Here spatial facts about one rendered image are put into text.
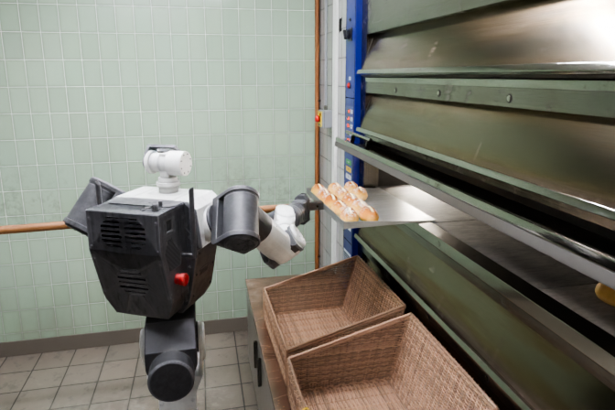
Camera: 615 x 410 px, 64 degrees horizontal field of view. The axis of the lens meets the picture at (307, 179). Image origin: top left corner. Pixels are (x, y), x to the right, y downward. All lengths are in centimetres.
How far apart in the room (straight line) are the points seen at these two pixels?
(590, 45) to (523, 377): 79
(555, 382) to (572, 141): 55
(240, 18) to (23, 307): 222
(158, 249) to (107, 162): 202
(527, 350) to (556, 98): 62
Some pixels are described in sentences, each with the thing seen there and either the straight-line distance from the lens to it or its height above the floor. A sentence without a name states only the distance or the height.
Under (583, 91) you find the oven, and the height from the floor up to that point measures 168.
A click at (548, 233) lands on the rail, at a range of 100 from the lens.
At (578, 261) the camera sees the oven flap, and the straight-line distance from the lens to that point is 95.
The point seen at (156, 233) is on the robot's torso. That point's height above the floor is 136.
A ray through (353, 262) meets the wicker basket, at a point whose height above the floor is 82.
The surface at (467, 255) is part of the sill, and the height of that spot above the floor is 118.
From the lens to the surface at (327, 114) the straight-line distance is 284.
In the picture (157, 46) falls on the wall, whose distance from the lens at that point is 310.
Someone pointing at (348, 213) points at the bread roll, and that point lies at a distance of 176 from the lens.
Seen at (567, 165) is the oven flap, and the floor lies 152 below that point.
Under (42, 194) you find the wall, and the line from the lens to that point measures 330.
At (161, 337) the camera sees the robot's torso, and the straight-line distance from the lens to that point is 137.
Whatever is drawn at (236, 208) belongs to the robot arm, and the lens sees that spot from 123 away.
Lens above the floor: 171
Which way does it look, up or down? 12 degrees down
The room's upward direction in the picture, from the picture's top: straight up
